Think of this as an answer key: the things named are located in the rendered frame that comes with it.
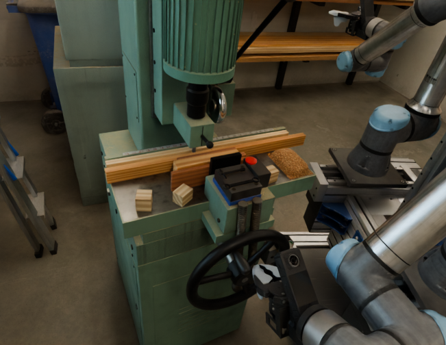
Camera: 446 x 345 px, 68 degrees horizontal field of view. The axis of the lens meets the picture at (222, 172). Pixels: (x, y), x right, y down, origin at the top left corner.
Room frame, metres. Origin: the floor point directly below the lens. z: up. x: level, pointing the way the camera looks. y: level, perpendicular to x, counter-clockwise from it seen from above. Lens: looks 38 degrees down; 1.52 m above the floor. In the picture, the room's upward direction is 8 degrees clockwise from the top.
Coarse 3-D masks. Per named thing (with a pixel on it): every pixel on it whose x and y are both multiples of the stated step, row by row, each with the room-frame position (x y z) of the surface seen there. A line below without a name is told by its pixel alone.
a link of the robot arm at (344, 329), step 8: (336, 328) 0.25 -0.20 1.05; (344, 328) 0.25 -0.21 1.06; (352, 328) 0.25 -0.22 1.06; (328, 336) 0.24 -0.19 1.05; (336, 336) 0.24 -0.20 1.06; (344, 336) 0.24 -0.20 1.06; (352, 336) 0.24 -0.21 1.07; (360, 336) 0.24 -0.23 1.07; (368, 336) 0.24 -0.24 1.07; (376, 336) 0.24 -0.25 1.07; (384, 336) 0.24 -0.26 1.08; (320, 344) 0.23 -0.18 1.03; (328, 344) 0.23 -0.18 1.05; (336, 344) 0.23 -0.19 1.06; (344, 344) 0.22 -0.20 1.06; (352, 344) 0.22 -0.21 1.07; (360, 344) 0.22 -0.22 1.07; (368, 344) 0.22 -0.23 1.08; (376, 344) 0.22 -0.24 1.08; (384, 344) 0.22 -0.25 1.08; (392, 344) 0.22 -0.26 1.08; (400, 344) 0.23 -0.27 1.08
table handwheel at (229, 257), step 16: (240, 240) 0.48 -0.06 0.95; (256, 240) 0.49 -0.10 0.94; (272, 240) 0.52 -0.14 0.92; (208, 256) 0.45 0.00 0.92; (224, 256) 0.45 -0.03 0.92; (256, 256) 0.51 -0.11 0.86; (192, 272) 0.44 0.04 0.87; (224, 272) 0.48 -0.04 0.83; (192, 288) 0.42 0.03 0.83; (192, 304) 0.42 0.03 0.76; (208, 304) 0.45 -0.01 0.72; (224, 304) 0.47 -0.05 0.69
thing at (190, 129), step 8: (176, 104) 0.84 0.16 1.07; (184, 104) 0.85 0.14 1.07; (176, 112) 0.82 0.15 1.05; (184, 112) 0.80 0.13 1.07; (176, 120) 0.82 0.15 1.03; (184, 120) 0.77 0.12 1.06; (192, 120) 0.76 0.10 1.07; (200, 120) 0.77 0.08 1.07; (208, 120) 0.77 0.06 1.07; (184, 128) 0.77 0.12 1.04; (192, 128) 0.73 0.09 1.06; (200, 128) 0.74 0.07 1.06; (208, 128) 0.76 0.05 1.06; (184, 136) 0.76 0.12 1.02; (192, 136) 0.73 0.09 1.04; (200, 136) 0.74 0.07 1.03; (208, 136) 0.76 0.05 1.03; (192, 144) 0.73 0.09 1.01; (200, 144) 0.75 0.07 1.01
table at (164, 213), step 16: (272, 160) 0.87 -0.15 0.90; (160, 176) 0.72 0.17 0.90; (112, 192) 0.62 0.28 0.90; (128, 192) 0.63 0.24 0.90; (160, 192) 0.65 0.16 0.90; (272, 192) 0.75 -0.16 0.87; (288, 192) 0.78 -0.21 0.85; (128, 208) 0.57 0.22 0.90; (160, 208) 0.59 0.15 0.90; (176, 208) 0.60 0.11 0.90; (192, 208) 0.61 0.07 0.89; (128, 224) 0.53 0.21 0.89; (144, 224) 0.55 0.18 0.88; (160, 224) 0.57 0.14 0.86; (176, 224) 0.59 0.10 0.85; (208, 224) 0.59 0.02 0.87; (272, 224) 0.64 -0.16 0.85; (224, 240) 0.56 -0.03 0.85
